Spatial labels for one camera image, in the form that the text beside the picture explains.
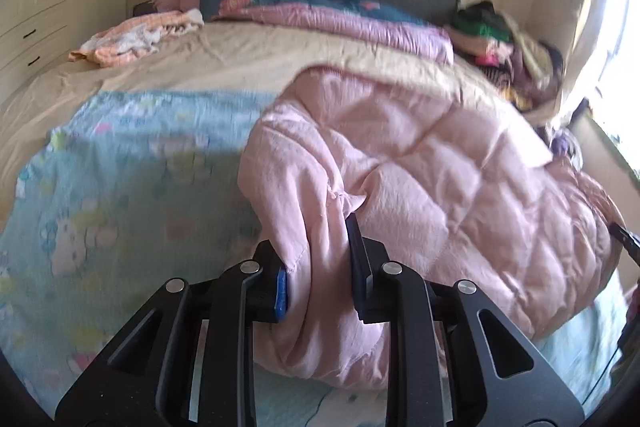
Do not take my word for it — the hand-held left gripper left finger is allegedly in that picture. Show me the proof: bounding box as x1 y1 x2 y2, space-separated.
54 239 290 427

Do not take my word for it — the blue floral pink quilt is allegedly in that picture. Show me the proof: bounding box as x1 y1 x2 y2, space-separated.
152 0 456 65

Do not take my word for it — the white curtain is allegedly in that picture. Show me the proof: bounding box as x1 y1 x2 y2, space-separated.
560 0 632 108

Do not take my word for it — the light blue cartoon print blanket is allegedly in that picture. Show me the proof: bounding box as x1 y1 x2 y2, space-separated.
0 89 631 427

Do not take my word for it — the beige bed sheet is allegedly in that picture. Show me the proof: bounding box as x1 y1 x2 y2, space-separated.
0 24 506 218

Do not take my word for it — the pink quilted comforter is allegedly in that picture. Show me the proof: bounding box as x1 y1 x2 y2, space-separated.
237 64 633 390

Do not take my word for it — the peach printed cloth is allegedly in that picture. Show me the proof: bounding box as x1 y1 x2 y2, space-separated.
69 8 205 68

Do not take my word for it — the pile of mixed clothes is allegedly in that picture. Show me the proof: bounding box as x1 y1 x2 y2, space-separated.
450 0 586 168

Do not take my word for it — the black cable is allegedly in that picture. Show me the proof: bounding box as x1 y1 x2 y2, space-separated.
585 322 633 408

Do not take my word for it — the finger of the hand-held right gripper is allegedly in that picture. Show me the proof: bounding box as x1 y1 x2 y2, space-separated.
609 219 640 268

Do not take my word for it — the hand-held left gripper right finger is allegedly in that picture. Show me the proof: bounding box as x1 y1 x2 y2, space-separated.
345 212 586 427

